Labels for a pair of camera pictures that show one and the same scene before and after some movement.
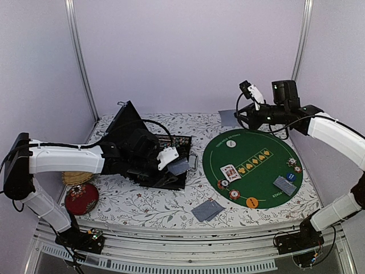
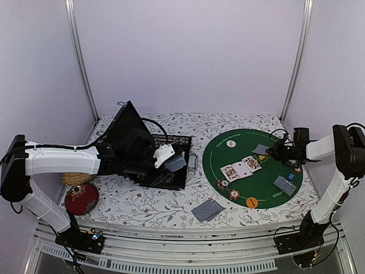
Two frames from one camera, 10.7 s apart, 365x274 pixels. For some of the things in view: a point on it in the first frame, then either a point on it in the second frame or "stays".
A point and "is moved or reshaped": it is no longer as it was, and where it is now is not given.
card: (228, 117) -> (242, 169)
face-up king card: (231, 172) stays
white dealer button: (231, 144) stays
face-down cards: (286, 185) stays
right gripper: (250, 121) -> (275, 152)
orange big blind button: (251, 202) stays
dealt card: (205, 210) stays
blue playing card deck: (179, 166) is moved or reshaped
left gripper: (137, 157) stays
